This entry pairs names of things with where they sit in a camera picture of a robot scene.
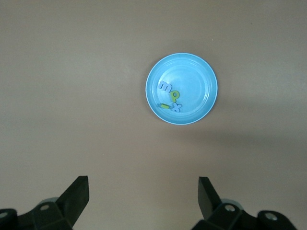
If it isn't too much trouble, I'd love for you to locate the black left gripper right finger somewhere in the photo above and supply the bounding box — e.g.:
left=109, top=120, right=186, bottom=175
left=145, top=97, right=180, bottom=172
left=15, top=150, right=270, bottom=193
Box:
left=194, top=176, right=298, bottom=230

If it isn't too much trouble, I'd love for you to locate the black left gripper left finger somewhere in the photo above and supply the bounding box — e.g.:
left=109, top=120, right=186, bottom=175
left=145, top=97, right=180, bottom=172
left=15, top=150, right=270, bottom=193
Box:
left=0, top=176, right=90, bottom=230

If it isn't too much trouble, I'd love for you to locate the blue lowercase letter x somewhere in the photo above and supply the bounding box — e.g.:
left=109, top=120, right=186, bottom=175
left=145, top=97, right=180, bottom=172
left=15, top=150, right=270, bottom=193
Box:
left=169, top=102, right=183, bottom=113

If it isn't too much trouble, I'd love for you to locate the blue lowercase letter m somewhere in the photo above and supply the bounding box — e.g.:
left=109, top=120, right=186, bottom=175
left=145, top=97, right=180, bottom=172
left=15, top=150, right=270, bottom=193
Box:
left=157, top=80, right=172, bottom=93

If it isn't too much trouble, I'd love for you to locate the brown table mat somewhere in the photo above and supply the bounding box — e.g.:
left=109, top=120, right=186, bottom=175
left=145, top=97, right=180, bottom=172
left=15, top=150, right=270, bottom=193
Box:
left=0, top=0, right=307, bottom=230

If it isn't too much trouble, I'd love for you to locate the blue plate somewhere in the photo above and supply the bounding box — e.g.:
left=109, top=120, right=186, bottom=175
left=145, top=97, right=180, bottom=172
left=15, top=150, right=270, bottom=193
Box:
left=145, top=52, right=219, bottom=126

